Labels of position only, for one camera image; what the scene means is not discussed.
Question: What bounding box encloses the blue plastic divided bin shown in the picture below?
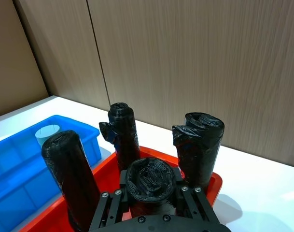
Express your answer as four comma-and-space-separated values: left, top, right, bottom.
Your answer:
0, 115, 102, 229

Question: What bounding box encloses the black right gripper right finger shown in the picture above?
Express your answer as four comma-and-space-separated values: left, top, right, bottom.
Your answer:
173, 168, 222, 223

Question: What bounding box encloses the black trash bag roll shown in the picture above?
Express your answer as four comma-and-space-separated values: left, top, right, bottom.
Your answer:
126, 157, 178, 218
171, 112, 225, 192
98, 102, 141, 175
41, 130, 101, 232

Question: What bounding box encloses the red plastic bin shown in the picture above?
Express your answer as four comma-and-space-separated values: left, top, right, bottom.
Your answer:
18, 145, 224, 232

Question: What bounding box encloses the pale blue plastic cylinder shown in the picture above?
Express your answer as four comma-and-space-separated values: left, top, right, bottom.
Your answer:
35, 124, 62, 146

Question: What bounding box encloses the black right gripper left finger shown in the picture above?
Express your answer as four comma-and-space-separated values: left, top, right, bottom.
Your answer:
88, 170, 130, 232

